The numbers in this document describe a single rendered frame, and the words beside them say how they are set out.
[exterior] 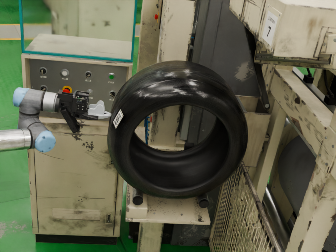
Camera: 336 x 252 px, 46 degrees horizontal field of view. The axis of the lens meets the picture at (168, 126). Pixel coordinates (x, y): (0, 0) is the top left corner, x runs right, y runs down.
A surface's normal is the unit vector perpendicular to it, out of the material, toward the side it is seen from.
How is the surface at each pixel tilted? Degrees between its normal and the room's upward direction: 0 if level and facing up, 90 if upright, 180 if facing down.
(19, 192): 0
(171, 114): 90
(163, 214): 0
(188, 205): 0
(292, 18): 90
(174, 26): 90
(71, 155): 90
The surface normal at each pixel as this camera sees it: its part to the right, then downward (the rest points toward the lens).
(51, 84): 0.07, 0.48
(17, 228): 0.11, -0.88
